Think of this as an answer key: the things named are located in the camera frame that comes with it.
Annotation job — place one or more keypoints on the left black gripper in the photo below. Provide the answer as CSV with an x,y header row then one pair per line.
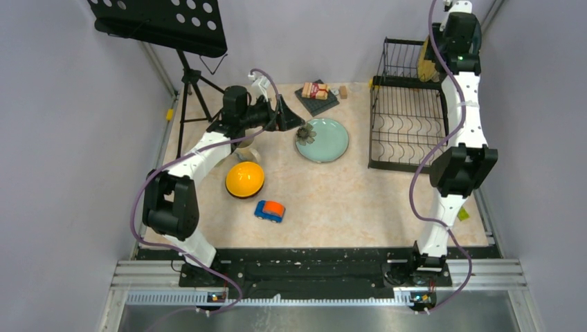
x,y
287,120

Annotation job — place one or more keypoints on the light green round plate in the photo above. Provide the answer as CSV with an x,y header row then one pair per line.
x,y
322,140

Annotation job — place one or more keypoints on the yellow-rimmed patterned plate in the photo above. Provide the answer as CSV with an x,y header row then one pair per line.
x,y
426,70

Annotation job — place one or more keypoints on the black wire dish rack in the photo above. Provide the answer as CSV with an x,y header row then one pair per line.
x,y
408,114

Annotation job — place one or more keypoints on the blue orange toy car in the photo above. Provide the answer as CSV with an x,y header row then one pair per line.
x,y
270,210

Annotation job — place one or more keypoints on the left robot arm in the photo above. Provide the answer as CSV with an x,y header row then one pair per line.
x,y
170,206

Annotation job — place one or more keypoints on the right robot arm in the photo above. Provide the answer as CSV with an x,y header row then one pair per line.
x,y
456,172

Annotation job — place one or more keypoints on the wooden blocks stack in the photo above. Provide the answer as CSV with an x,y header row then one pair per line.
x,y
315,91

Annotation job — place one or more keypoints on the beige mug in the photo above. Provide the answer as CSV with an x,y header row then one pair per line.
x,y
248,153

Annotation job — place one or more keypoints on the small wooden block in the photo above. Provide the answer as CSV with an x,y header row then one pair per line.
x,y
343,92

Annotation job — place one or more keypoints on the yellow bowl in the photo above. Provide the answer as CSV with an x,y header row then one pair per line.
x,y
245,180

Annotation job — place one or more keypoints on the black music stand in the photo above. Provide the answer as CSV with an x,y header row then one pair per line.
x,y
185,26

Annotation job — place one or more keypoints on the green card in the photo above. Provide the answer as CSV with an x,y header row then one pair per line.
x,y
462,214

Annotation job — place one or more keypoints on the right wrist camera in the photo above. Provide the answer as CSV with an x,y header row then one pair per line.
x,y
451,6

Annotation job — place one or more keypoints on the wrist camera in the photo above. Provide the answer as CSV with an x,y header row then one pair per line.
x,y
451,6
259,85

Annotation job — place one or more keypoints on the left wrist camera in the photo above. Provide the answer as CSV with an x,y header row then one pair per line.
x,y
259,85

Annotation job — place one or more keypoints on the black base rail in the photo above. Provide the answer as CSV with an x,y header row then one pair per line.
x,y
310,277

